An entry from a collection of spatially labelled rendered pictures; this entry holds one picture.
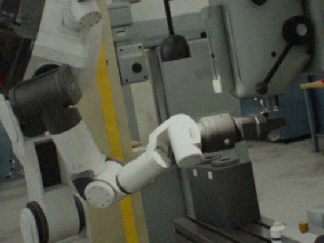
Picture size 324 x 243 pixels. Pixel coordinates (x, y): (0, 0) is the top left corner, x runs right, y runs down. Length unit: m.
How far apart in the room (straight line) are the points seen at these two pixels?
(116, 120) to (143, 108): 6.74
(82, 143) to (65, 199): 0.43
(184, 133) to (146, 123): 8.48
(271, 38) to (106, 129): 1.84
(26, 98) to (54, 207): 0.51
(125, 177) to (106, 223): 1.68
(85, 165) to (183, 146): 0.27
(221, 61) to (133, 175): 0.36
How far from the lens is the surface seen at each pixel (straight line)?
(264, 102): 1.53
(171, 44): 1.42
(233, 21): 1.46
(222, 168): 1.87
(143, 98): 9.92
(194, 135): 1.47
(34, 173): 1.93
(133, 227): 3.27
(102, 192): 1.57
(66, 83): 1.50
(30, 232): 1.95
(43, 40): 1.60
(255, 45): 1.44
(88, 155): 1.57
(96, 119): 3.17
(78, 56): 1.60
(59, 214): 1.94
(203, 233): 1.91
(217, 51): 1.48
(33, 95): 1.52
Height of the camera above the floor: 1.43
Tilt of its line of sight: 3 degrees down
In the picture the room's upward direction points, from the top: 10 degrees counter-clockwise
